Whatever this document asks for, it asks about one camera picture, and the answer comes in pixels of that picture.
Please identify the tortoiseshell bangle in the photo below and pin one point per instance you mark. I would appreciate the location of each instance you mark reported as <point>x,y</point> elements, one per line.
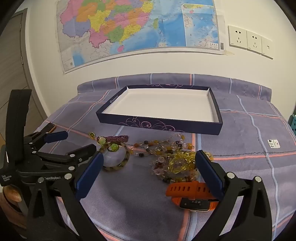
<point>126,160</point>

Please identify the colourful wall map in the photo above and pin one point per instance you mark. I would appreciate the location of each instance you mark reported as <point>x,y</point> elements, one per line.
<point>115,27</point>

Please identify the dark purple box tray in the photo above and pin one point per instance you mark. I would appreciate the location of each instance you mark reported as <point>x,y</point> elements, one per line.
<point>161,104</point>

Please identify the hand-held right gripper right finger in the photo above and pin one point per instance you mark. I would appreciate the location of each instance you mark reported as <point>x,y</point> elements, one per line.
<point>210,176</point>

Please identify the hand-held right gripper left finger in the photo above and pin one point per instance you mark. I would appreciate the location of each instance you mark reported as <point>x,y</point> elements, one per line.
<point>89,176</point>

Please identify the white wall socket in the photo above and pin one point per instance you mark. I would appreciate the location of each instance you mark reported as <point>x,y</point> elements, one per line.
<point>254,42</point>
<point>237,37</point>

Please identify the purple plaid blanket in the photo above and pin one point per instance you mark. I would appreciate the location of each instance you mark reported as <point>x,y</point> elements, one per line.
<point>242,185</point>

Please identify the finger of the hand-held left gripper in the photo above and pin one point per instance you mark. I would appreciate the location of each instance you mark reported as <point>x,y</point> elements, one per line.
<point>78,151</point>
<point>55,136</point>

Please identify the white wall switch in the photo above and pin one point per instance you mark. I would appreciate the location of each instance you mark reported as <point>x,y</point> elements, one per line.
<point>267,48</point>

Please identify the white fabric tag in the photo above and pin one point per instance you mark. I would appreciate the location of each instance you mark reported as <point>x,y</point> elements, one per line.
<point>274,143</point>

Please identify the person's left hand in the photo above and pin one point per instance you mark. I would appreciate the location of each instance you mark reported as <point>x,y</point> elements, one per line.
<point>12,194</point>

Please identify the grey wooden door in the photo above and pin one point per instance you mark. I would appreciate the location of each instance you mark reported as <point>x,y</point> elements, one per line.
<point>11,58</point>

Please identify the teal plastic basket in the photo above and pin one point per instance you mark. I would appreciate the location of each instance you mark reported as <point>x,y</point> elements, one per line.
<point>293,124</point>

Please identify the orange smartwatch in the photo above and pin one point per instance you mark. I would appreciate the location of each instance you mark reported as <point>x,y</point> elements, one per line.
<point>185,187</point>

